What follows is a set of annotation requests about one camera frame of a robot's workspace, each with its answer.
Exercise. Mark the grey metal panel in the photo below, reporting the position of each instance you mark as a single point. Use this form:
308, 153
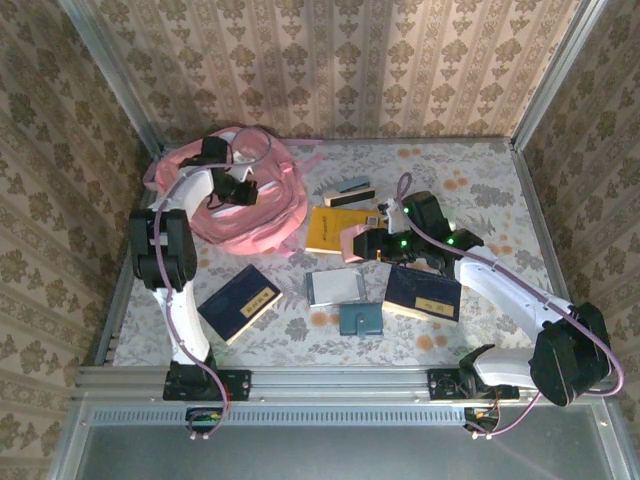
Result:
340, 455

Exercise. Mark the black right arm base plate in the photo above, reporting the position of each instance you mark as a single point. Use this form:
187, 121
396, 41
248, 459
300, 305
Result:
440, 385

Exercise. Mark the aluminium right corner post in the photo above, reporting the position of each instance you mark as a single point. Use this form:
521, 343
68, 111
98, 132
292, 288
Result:
555, 75

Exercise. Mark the pink school backpack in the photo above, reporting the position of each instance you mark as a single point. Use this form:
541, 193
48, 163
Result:
250, 230

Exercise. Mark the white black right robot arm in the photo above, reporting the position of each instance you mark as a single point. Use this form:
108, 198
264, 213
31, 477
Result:
500, 290

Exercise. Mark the aluminium back rail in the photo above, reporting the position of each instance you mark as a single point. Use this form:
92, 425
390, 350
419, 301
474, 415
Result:
400, 141

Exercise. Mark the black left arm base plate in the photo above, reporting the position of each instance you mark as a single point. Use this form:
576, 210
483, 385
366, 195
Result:
240, 385

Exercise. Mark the black wooden board eraser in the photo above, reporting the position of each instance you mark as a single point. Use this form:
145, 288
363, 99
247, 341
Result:
350, 198

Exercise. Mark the aluminium front frame rail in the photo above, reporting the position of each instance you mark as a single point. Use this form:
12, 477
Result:
340, 382

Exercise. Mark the floral table cloth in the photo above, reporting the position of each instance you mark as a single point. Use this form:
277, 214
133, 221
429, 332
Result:
320, 350

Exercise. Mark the teal stapler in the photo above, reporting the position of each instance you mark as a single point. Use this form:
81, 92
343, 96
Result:
355, 185

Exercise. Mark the aluminium corner post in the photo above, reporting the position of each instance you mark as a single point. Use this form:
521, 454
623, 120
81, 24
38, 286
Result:
116, 75
555, 75

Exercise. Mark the yellow paperback book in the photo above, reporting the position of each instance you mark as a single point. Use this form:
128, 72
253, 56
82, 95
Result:
325, 230

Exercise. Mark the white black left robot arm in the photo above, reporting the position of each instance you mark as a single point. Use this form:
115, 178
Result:
185, 320

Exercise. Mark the aluminium right side rail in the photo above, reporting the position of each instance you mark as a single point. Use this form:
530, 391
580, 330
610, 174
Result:
548, 250

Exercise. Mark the aluminium left corner post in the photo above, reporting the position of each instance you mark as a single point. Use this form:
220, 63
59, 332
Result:
116, 75

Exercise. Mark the grey white notebook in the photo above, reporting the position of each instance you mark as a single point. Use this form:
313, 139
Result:
335, 286

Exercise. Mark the navy book with gold label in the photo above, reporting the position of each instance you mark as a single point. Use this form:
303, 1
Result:
420, 295
235, 305

